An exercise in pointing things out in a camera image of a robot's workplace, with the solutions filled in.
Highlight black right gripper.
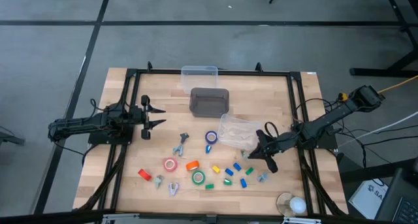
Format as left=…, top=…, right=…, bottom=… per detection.
left=248, top=129, right=290, bottom=174

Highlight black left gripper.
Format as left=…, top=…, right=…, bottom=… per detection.
left=130, top=95, right=167, bottom=140

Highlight clear plastic bag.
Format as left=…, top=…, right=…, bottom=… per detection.
left=216, top=112, right=263, bottom=152

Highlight blue tape roll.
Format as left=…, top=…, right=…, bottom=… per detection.
left=204, top=130, right=219, bottom=145

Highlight orange tape roll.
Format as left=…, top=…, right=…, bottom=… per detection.
left=185, top=160, right=201, bottom=172

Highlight brass lamp with white bulb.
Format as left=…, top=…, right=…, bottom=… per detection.
left=276, top=192, right=308, bottom=217

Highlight green tape roll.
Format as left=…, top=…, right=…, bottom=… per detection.
left=191, top=170, right=206, bottom=185

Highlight pink tape roll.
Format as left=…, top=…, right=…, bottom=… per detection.
left=163, top=157, right=178, bottom=172

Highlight smoky grey plastic bin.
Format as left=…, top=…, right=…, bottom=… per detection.
left=189, top=87, right=230, bottom=119

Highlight red block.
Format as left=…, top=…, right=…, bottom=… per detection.
left=137, top=168, right=153, bottom=182

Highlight clear plastic bin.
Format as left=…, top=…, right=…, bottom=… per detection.
left=180, top=65, right=219, bottom=95

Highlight black desk foot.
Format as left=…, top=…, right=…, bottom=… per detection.
left=339, top=157, right=418, bottom=184

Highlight white printed box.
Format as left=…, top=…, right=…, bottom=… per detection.
left=347, top=178, right=389, bottom=220

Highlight black desk base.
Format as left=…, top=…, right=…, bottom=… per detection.
left=349, top=0, right=418, bottom=78

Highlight grey chair base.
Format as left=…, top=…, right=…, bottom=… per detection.
left=0, top=125, right=26, bottom=146

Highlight black laptop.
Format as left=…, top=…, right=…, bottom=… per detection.
left=374, top=167, right=418, bottom=224

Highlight silver metal bracket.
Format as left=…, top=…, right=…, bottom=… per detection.
left=282, top=216, right=323, bottom=224

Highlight black aluminium table frame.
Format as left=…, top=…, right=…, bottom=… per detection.
left=73, top=61, right=349, bottom=224

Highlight yellow cable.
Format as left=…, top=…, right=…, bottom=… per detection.
left=338, top=74, right=418, bottom=103

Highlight white cable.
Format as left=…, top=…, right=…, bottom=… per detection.
left=338, top=111, right=418, bottom=148

